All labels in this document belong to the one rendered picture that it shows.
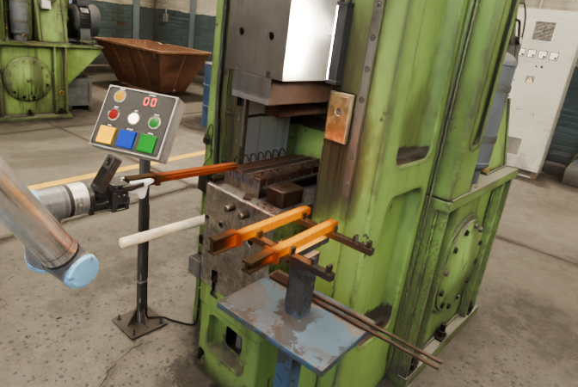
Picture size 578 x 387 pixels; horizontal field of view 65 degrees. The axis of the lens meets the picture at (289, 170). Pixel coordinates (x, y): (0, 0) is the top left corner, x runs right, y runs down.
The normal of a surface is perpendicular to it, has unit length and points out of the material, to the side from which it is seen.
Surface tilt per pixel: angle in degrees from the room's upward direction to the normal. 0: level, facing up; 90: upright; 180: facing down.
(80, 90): 90
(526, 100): 90
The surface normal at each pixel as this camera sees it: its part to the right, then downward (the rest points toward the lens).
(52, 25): 0.73, 0.11
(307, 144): -0.66, 0.15
